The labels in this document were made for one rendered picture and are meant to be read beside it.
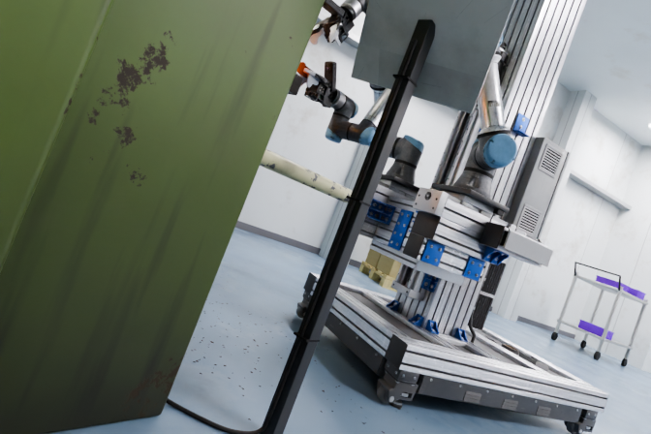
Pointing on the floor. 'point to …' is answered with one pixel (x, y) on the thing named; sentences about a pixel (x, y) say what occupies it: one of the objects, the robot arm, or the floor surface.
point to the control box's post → (424, 30)
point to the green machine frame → (150, 178)
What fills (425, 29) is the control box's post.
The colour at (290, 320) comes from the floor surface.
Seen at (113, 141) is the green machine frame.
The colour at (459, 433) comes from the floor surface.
